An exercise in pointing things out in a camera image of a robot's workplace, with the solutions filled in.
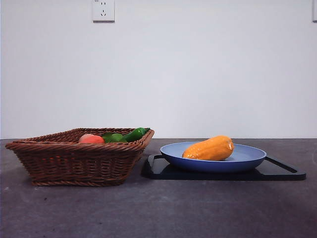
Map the blue round plate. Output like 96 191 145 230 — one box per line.
159 141 267 174

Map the brown wicker basket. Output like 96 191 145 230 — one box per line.
5 127 156 187

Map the green chili pepper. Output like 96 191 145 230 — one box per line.
121 127 151 142

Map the green leafy vegetable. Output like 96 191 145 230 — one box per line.
103 132 127 143

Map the pink orange peach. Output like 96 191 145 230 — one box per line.
78 133 105 144

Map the dark rectangular tray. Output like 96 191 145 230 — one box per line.
140 154 307 181

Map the white wall outlet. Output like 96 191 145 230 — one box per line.
93 0 116 23

